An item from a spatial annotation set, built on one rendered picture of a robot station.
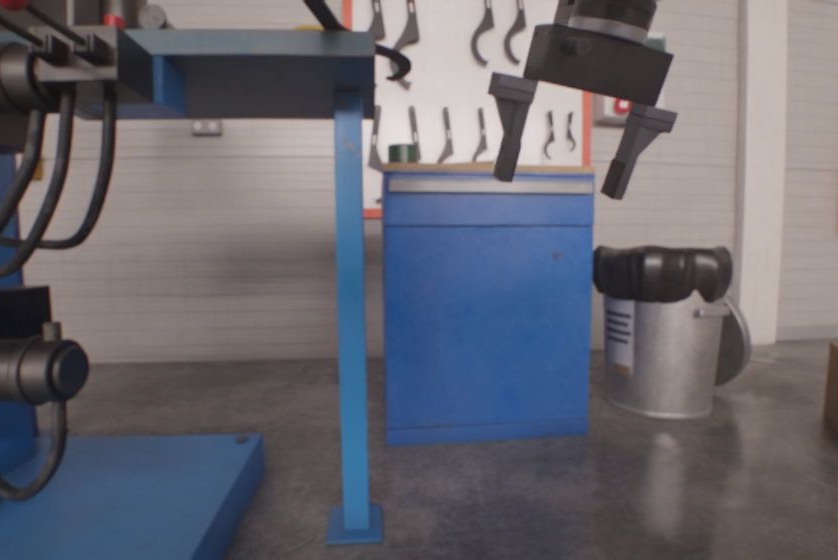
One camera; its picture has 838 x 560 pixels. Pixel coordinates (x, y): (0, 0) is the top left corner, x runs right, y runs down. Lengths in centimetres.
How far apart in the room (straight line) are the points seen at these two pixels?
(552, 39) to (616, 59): 7
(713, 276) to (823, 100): 245
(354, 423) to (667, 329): 126
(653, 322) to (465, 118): 156
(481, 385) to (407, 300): 39
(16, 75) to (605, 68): 81
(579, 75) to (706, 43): 315
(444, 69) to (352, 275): 199
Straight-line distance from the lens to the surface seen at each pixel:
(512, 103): 47
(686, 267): 183
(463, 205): 146
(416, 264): 144
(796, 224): 388
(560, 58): 46
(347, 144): 100
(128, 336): 304
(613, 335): 197
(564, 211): 156
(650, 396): 196
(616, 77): 49
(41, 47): 85
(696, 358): 195
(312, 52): 87
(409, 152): 148
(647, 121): 53
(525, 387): 159
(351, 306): 99
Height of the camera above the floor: 69
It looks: 5 degrees down
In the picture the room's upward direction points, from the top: straight up
